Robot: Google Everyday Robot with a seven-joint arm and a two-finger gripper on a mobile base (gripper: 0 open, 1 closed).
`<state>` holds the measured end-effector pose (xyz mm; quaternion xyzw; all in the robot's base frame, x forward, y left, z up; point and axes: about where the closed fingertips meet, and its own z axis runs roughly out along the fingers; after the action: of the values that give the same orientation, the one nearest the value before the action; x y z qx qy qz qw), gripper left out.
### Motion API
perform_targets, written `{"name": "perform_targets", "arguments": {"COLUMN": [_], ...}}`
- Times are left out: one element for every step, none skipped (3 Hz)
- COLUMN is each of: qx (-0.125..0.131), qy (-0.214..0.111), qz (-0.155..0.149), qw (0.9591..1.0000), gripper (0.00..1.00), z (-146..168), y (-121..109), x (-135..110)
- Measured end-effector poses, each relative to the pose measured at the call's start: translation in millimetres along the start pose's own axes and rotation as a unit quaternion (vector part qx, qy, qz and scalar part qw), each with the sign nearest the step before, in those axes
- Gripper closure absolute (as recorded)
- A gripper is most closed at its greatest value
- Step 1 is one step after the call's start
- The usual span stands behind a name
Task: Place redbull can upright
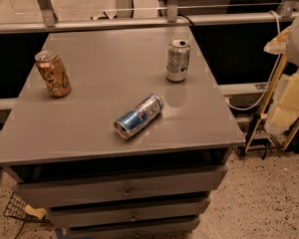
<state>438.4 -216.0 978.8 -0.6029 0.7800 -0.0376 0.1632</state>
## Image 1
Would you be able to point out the blue silver redbull can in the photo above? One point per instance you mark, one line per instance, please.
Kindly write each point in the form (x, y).
(135, 120)

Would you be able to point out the silver green soda can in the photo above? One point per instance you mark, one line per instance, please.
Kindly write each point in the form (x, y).
(178, 52)

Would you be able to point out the orange soda can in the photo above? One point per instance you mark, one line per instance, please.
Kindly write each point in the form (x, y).
(53, 72)

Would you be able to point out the grey drawer cabinet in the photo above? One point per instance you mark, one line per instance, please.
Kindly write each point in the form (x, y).
(126, 153)

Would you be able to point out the yellow metal stand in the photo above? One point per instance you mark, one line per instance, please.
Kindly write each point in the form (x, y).
(262, 114)

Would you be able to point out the bottom grey drawer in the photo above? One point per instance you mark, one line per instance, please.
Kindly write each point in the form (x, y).
(137, 229)

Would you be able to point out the grey drawer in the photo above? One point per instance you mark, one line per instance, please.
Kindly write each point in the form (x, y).
(121, 187)
(129, 213)
(137, 229)

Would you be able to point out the top grey drawer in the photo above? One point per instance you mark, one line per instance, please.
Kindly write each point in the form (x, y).
(121, 187)

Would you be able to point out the middle grey drawer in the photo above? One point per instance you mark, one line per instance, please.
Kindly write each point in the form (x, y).
(129, 213)

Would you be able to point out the yellow foam piece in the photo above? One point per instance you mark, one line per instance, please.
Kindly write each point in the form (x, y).
(36, 212)

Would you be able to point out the grey metal railing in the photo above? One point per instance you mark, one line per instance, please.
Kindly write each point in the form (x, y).
(32, 16)

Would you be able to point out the black wire basket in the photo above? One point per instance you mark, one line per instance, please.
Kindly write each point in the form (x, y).
(15, 209)

